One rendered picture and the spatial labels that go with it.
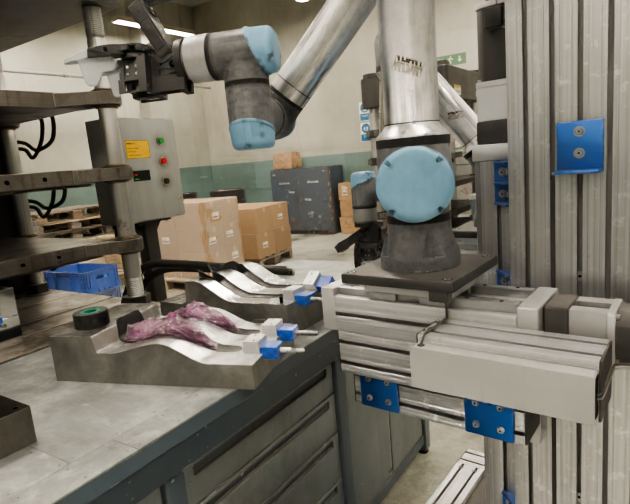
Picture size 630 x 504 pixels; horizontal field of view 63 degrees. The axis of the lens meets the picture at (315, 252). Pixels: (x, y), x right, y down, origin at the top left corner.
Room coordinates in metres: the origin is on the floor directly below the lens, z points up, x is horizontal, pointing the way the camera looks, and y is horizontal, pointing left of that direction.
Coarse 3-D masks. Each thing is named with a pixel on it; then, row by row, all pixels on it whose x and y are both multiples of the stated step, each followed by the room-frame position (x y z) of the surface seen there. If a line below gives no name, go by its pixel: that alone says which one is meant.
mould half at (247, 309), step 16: (224, 272) 1.56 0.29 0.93; (256, 272) 1.61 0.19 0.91; (192, 288) 1.47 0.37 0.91; (208, 288) 1.43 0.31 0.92; (224, 288) 1.46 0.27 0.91; (256, 288) 1.51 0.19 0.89; (272, 288) 1.50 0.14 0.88; (304, 288) 1.44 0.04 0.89; (160, 304) 1.56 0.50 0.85; (176, 304) 1.52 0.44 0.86; (208, 304) 1.44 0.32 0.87; (224, 304) 1.40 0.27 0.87; (240, 304) 1.37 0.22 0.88; (256, 304) 1.34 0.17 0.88; (272, 304) 1.31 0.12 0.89; (288, 304) 1.29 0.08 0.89; (320, 304) 1.41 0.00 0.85; (288, 320) 1.28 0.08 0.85; (304, 320) 1.34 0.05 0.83; (320, 320) 1.40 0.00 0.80
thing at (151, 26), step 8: (136, 0) 0.92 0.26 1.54; (128, 8) 0.92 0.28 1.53; (136, 8) 0.92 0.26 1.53; (144, 8) 0.92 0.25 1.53; (152, 8) 0.94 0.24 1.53; (136, 16) 0.92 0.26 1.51; (144, 16) 0.91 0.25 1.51; (152, 16) 0.93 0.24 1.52; (144, 24) 0.91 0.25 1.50; (152, 24) 0.91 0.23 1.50; (160, 24) 0.94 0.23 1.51; (144, 32) 0.91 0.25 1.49; (152, 32) 0.91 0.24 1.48; (160, 32) 0.91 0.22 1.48; (152, 40) 0.91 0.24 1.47; (160, 40) 0.90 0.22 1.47; (168, 40) 0.92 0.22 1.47; (160, 48) 0.90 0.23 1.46; (168, 48) 0.90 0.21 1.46; (160, 56) 0.90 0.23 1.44
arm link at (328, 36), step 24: (336, 0) 0.95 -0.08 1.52; (360, 0) 0.94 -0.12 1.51; (312, 24) 0.97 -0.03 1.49; (336, 24) 0.95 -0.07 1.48; (360, 24) 0.97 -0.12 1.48; (312, 48) 0.96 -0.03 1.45; (336, 48) 0.96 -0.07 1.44; (288, 72) 0.97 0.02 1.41; (312, 72) 0.96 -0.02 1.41; (288, 96) 0.97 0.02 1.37; (288, 120) 0.99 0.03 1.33
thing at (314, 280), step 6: (306, 276) 1.44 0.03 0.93; (312, 276) 1.43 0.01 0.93; (318, 276) 1.42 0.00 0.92; (324, 276) 1.42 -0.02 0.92; (330, 276) 1.41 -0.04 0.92; (306, 282) 1.42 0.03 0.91; (312, 282) 1.41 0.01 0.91; (318, 282) 1.41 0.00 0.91; (324, 282) 1.40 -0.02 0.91; (330, 282) 1.40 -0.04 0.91; (306, 288) 1.42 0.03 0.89; (312, 288) 1.41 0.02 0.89; (318, 288) 1.41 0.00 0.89
